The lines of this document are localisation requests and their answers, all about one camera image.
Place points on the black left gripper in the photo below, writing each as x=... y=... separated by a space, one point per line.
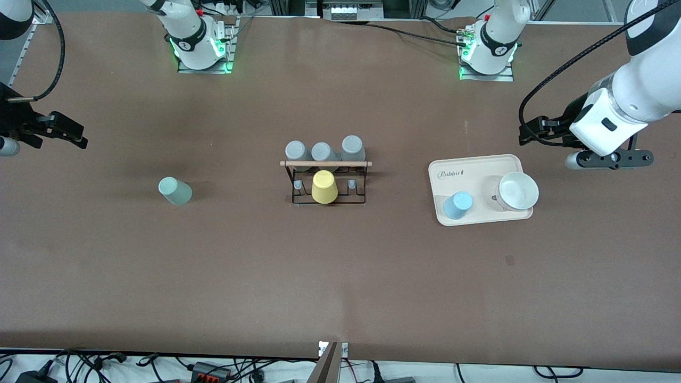
x=563 y=126

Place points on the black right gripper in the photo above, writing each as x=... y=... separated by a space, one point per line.
x=11 y=119

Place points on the light blue cup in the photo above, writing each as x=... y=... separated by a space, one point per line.
x=457 y=206

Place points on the pale green cup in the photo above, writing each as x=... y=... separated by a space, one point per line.
x=175 y=192

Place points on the white bowl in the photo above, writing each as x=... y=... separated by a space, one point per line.
x=517 y=191

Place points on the beige rabbit print tray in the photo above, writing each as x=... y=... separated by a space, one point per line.
x=463 y=181

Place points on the grey cup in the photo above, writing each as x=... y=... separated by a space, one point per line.
x=323 y=152
x=297 y=151
x=353 y=148

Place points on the yellow cup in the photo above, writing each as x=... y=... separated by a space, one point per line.
x=324 y=187

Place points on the black power adapter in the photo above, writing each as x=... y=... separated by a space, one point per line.
x=37 y=378

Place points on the orange black connector block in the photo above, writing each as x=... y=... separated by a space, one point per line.
x=210 y=371

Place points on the white label plate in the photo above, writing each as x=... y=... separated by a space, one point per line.
x=345 y=350

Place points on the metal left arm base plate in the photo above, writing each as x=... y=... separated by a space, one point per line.
x=508 y=77

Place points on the aluminium table edge rail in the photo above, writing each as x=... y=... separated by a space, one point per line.
x=24 y=53

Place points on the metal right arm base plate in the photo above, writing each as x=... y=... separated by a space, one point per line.
x=230 y=53

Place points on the brown angled post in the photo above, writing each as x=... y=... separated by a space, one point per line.
x=327 y=368

